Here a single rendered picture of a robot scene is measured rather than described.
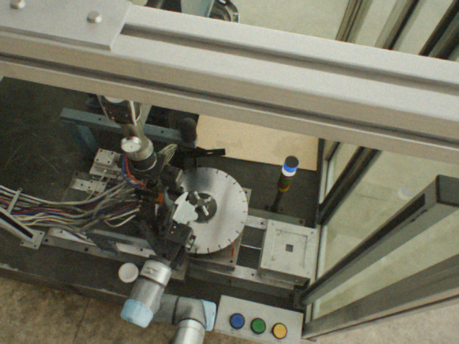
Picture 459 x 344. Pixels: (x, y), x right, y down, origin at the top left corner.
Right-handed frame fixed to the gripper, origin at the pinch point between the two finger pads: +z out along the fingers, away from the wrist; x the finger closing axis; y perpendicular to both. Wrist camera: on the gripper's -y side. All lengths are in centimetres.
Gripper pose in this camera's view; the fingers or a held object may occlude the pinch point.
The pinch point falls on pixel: (184, 197)
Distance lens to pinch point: 110.1
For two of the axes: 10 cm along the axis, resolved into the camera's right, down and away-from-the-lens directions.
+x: -1.1, -4.9, -8.6
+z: 3.6, -8.3, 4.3
